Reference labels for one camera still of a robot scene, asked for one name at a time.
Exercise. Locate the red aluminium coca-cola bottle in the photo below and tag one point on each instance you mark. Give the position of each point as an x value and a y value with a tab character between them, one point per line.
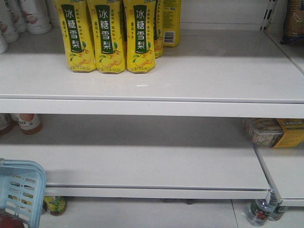
10	221

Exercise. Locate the white metal shelf unit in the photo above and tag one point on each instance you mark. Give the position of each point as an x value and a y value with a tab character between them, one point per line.
165	149

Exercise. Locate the yellow iced tea bottle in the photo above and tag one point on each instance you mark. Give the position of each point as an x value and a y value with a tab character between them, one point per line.
56	205

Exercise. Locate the orange juice bottle peach label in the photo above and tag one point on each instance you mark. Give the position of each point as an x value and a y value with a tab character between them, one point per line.
30	123

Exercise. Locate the clear water bottle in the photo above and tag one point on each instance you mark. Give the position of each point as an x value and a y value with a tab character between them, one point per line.
259	211
278	212

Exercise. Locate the boxed snack yellow label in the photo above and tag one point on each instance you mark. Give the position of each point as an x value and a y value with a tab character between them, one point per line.
274	132

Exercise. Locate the light blue plastic basket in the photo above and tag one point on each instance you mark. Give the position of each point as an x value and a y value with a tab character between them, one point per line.
22	189

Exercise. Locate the yellow pear drink bottle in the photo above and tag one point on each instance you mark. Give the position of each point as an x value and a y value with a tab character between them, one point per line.
107	20
140	35
171	22
158	28
76	29

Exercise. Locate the packaged cracker stack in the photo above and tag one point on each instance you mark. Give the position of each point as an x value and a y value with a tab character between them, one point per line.
293	29

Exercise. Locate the white peach drink bottle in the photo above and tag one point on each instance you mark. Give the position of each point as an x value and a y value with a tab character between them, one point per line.
36	16
7	26

